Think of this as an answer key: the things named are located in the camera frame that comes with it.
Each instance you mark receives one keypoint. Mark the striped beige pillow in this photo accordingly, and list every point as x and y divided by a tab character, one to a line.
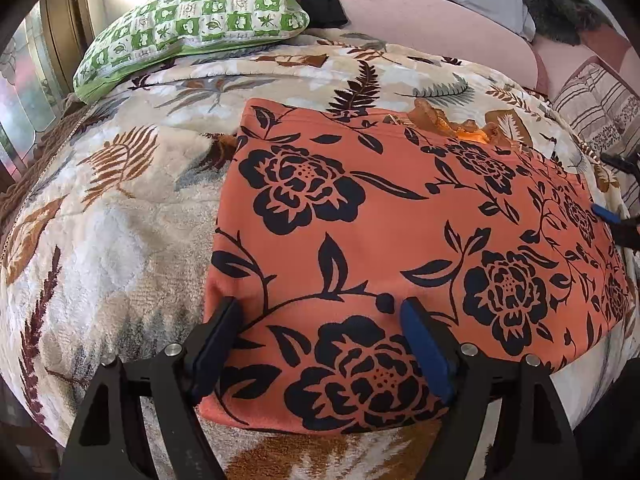
601	110

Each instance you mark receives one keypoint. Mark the dark furry cushion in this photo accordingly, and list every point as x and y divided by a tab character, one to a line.
564	21

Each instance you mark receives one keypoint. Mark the wooden window frame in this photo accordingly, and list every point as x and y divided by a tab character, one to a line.
68	32

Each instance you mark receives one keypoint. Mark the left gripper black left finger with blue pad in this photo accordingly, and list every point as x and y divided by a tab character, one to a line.
110	438

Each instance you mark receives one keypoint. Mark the green white patterned pillow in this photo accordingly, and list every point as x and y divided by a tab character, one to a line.
159	30

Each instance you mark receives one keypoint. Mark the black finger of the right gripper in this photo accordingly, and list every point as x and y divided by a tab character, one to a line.
625	232

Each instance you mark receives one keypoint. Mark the orange floral print garment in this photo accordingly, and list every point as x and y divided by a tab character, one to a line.
328	221

